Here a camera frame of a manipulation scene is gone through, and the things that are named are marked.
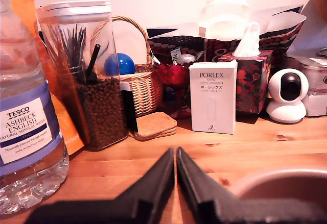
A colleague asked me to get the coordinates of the patterned dotted gift bag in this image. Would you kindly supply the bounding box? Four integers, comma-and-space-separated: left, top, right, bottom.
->
146, 4, 307, 65

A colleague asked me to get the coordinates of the black inner cooking pot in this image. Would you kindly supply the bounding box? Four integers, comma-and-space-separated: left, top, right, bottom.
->
229, 167, 327, 211

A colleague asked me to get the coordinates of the small white box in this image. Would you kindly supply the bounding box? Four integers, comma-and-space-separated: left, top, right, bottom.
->
302, 92, 327, 118

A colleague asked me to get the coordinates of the white Porlex box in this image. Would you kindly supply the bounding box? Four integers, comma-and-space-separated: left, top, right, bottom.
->
189, 60, 239, 135

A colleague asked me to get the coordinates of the silver metal tin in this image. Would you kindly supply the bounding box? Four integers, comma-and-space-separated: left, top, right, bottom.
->
298, 47, 327, 95

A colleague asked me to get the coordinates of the floral tissue box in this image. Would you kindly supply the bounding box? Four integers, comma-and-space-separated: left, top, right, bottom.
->
218, 49, 274, 114

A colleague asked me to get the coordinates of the white jar lid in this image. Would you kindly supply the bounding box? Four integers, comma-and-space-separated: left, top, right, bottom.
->
40, 0, 112, 18

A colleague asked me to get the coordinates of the black tag on jar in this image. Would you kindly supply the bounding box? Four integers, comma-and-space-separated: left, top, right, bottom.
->
120, 82, 139, 133

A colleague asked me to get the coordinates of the white round security camera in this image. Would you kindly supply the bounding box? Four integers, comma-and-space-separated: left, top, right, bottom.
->
265, 68, 310, 123

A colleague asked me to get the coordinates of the wicker basket with handle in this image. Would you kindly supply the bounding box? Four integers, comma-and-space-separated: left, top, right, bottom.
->
90, 15, 164, 118

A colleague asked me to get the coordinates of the cork coaster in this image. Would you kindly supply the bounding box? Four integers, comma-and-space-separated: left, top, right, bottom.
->
135, 130, 177, 141
132, 111, 178, 133
134, 126, 178, 137

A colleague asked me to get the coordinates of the white paper bag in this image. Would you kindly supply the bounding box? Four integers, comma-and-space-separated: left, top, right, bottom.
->
197, 0, 250, 39

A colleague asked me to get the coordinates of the clear jar of brown pellets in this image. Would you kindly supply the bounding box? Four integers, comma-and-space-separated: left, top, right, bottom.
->
35, 12, 130, 152

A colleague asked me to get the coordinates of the white tissue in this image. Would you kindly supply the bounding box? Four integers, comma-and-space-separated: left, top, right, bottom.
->
231, 21, 262, 58

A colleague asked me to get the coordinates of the red glass goblet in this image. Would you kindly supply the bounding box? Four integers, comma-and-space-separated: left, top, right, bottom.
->
155, 54, 196, 119

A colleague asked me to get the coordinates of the clear plastic water bottle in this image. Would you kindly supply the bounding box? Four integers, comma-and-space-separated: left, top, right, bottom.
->
0, 0, 70, 216

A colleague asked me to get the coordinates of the orange paper bag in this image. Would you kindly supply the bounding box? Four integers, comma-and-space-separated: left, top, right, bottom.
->
7, 0, 85, 156

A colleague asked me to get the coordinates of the blue ball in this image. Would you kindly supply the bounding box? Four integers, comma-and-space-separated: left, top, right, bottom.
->
104, 53, 136, 77

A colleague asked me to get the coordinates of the black scoop in jar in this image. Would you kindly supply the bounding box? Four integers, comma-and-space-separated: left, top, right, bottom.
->
85, 43, 102, 82

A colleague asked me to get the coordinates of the small green white packet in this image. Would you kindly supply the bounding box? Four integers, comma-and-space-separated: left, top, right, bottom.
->
170, 47, 182, 64

